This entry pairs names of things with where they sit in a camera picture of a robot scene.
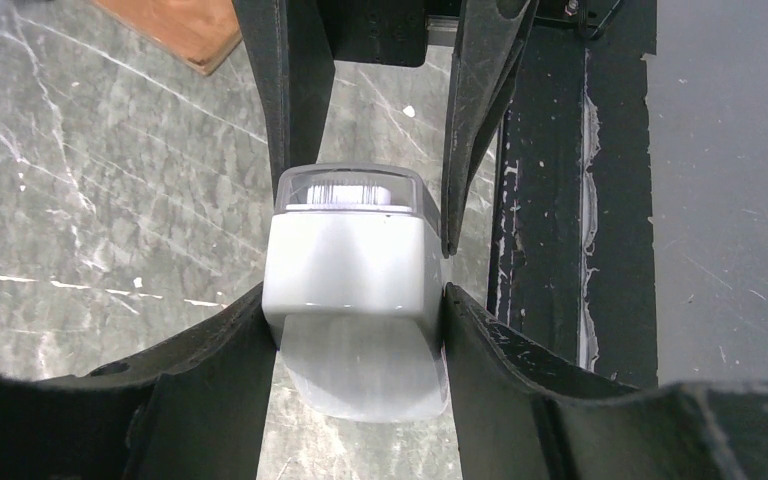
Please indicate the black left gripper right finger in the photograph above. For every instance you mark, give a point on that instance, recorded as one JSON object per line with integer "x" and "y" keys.
{"x": 522, "y": 412}

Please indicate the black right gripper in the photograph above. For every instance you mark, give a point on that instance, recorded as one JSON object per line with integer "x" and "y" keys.
{"x": 293, "y": 67}

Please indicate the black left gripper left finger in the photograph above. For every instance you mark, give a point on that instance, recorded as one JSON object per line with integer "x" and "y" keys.
{"x": 191, "y": 407}

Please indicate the white metronome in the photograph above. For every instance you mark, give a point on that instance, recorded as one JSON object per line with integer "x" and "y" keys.
{"x": 353, "y": 302}

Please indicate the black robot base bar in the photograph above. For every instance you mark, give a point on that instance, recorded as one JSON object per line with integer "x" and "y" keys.
{"x": 572, "y": 258}

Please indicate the wooden board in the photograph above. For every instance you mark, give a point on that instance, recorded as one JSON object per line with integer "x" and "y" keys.
{"x": 200, "y": 33}

